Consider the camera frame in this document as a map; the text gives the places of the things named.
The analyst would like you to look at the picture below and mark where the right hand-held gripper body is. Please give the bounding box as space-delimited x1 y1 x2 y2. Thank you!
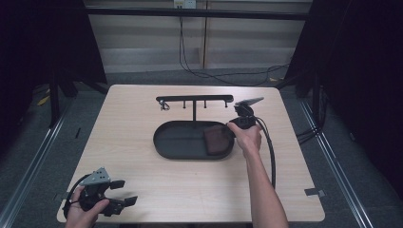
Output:
229 96 265 129

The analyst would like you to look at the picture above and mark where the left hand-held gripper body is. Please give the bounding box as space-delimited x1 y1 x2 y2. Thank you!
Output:
78 166 127 219

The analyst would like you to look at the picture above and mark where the brown pouch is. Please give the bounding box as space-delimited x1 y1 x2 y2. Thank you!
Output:
202 123 235 157

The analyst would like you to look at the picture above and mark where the black hook rack with tray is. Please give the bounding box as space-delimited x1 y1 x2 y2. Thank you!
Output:
152 94 236 161

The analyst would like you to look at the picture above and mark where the person's right hand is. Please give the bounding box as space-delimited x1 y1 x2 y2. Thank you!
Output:
226 122 263 158

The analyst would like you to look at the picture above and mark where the person's left hand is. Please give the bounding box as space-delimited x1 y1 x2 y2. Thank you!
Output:
65 185 110 228

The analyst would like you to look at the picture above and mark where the grey tape strip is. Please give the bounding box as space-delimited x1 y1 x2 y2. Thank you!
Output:
303 187 327 198

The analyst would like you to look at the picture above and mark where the black metal stand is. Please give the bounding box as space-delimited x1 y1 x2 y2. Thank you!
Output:
48 70 62 128

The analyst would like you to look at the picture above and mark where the yellow floor marker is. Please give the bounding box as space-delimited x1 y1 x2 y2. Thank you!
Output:
36 94 51 107

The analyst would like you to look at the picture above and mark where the black curtain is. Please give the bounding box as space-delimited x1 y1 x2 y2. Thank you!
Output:
284 0 403 200
0 0 108 156

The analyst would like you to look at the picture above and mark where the left hand-held gripper cable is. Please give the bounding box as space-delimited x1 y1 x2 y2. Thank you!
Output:
62 173 92 220

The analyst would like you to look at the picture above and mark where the hand-held gripper cable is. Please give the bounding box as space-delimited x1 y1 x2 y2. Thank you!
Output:
62 173 92 220
254 116 277 190

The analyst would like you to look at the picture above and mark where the right hand-held gripper cable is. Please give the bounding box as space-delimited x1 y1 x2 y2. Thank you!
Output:
254 116 277 190

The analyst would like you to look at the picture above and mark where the bundle of black floor cables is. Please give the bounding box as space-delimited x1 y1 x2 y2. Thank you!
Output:
296 125 321 146

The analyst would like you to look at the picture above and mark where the metal floor rail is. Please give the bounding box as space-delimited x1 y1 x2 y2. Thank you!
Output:
0 101 75 228
298 98 374 228

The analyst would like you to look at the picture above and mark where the black hanging cable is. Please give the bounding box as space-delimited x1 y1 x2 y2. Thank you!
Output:
178 15 291 87

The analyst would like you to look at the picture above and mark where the white wall socket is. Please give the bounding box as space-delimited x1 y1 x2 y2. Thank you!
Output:
173 0 198 10

